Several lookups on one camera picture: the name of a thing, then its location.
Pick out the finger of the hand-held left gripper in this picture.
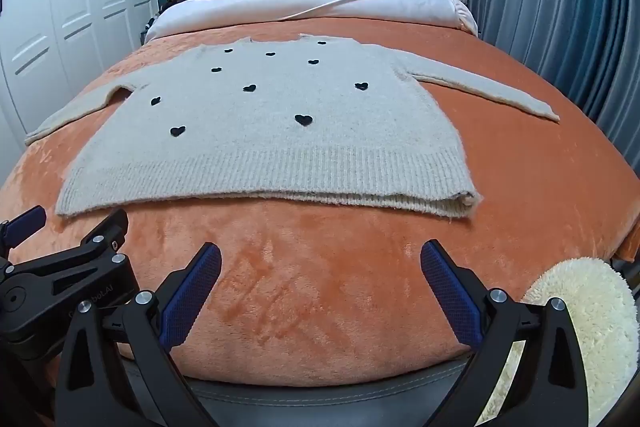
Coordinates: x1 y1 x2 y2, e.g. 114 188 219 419
47 209 130 265
0 206 48 260

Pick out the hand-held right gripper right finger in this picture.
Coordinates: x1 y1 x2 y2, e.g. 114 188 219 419
420 241 591 427

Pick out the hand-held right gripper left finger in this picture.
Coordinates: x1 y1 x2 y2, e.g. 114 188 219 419
54 243 222 427

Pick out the beige sweater with black hearts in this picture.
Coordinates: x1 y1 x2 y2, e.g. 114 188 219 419
24 34 561 220

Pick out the orange plush blanket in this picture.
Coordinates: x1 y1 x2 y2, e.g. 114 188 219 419
0 16 640 380

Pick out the cream fluffy robe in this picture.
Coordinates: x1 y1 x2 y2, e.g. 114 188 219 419
495 257 637 427

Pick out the white wardrobe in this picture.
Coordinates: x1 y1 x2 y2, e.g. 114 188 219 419
0 0 160 148

